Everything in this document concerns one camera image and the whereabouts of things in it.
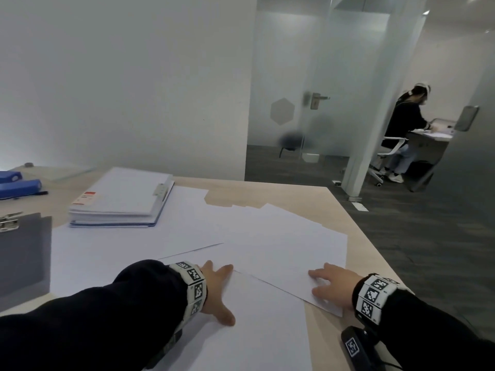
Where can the blue battery pack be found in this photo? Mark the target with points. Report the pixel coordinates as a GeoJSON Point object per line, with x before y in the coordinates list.
{"type": "Point", "coordinates": [21, 188]}
{"type": "Point", "coordinates": [9, 176]}

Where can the white head-mounted camera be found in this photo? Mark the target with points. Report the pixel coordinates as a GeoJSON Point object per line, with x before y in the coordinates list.
{"type": "Point", "coordinates": [423, 88]}

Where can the white box behind glass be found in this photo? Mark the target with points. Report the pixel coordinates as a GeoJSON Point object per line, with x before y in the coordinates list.
{"type": "Point", "coordinates": [310, 157]}

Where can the gray hexagon sticker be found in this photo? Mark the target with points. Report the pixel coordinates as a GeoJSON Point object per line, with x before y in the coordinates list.
{"type": "Point", "coordinates": [282, 112]}

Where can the white wristband with black markers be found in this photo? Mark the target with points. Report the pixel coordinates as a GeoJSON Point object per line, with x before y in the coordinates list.
{"type": "Point", "coordinates": [195, 289]}
{"type": "Point", "coordinates": [373, 295]}

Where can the person's left forearm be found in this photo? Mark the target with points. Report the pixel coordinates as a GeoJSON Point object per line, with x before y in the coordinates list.
{"type": "Point", "coordinates": [96, 316]}

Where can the grey clip folder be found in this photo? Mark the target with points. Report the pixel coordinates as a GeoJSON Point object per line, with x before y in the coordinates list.
{"type": "Point", "coordinates": [27, 258]}

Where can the white floor sticker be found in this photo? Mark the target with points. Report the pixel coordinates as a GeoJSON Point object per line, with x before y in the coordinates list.
{"type": "Point", "coordinates": [359, 206]}

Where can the pile of white paper sheets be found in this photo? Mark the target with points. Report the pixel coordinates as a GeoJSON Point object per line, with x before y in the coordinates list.
{"type": "Point", "coordinates": [193, 227]}

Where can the dark chair behind glass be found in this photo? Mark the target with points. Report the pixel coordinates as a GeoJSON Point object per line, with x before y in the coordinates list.
{"type": "Point", "coordinates": [290, 140]}

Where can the blue folder with dark logo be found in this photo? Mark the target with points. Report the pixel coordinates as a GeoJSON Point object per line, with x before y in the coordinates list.
{"type": "Point", "coordinates": [116, 227]}

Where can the frosted glass door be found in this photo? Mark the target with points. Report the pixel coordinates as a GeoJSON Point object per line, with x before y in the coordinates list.
{"type": "Point", "coordinates": [340, 73]}

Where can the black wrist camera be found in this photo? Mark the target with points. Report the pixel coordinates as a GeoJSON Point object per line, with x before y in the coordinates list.
{"type": "Point", "coordinates": [170, 343]}
{"type": "Point", "coordinates": [354, 347]}

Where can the white office chair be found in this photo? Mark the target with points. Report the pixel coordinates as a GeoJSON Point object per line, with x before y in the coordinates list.
{"type": "Point", "coordinates": [392, 146]}

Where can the person's right forearm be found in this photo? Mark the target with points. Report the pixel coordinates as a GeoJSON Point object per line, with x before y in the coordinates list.
{"type": "Point", "coordinates": [433, 340]}

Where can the light gray office desk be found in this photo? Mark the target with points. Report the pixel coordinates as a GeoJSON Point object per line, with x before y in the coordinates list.
{"type": "Point", "coordinates": [429, 144]}

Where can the person's right hand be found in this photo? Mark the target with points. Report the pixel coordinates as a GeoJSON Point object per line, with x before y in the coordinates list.
{"type": "Point", "coordinates": [336, 283]}

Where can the person's left hand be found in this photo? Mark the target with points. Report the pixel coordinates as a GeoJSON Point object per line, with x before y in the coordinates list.
{"type": "Point", "coordinates": [216, 293]}

